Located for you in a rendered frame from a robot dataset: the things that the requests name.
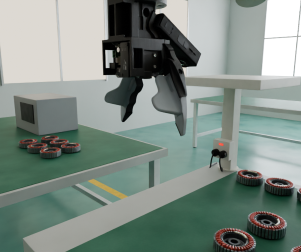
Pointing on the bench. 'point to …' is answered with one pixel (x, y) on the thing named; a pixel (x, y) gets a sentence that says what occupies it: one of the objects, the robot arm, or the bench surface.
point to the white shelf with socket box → (235, 108)
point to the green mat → (211, 221)
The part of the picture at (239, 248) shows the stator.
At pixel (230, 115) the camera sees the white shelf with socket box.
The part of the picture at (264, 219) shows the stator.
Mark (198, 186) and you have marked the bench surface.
